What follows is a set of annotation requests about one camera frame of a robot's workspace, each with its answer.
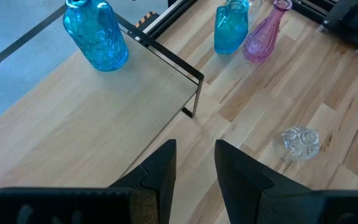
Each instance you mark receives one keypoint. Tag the teal cylindrical glass vase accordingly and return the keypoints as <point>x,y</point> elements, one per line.
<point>96,37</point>

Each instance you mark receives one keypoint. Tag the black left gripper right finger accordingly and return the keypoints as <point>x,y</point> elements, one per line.
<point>247,186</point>

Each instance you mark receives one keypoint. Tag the tall pink glass vase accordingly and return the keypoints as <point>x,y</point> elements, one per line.
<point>261,42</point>

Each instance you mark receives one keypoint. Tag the black aluminium frame rail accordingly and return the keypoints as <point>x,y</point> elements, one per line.
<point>309,7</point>
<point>182,7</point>

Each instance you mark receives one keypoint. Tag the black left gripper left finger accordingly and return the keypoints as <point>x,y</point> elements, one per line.
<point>157,174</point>

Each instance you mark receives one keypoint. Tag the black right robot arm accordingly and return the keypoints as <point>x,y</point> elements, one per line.
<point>353,21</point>

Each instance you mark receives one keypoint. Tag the teal flask-shaped glass vase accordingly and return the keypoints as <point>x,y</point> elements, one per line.
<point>231,29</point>

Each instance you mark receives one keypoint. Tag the wooden shelf black metal frame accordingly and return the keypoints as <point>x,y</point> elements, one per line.
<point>89,118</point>

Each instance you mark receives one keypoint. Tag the clear round glass vase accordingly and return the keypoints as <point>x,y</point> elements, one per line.
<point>297,143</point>

